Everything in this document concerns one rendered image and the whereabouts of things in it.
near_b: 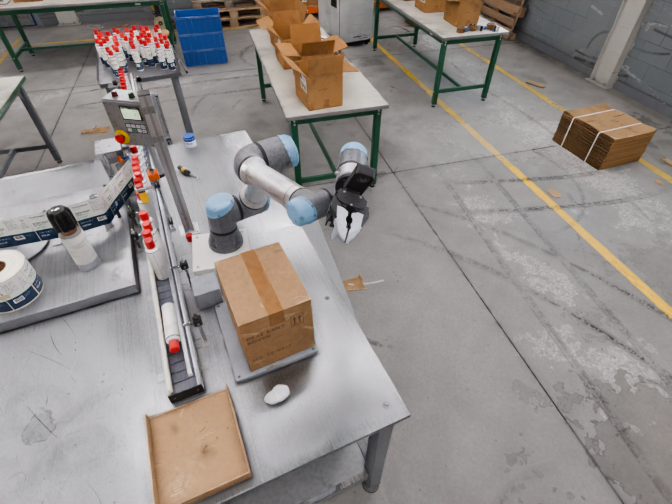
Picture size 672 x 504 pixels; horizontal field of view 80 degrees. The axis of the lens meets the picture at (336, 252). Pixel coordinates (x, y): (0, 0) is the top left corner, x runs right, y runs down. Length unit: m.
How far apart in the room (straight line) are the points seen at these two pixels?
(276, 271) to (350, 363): 0.42
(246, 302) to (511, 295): 2.08
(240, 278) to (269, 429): 0.49
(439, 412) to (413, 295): 0.81
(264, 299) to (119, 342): 0.65
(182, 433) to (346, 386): 0.54
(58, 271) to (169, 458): 0.98
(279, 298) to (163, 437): 0.56
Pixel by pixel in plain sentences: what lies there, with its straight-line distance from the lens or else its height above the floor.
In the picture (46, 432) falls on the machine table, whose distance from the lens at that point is 1.65.
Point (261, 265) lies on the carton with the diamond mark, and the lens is 1.40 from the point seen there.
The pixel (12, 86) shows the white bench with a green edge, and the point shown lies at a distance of 4.40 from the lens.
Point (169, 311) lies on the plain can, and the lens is 1.61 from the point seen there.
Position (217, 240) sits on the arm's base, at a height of 0.95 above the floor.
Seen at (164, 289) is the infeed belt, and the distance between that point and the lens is 1.76.
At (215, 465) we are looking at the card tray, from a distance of 1.39.
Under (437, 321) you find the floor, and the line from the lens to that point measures 2.69.
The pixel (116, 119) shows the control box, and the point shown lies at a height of 1.40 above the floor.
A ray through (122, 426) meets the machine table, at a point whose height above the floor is 0.83.
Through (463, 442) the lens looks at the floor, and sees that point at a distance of 2.34.
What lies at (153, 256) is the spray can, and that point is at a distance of 1.70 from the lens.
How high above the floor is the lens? 2.11
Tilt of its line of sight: 44 degrees down
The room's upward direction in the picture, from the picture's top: straight up
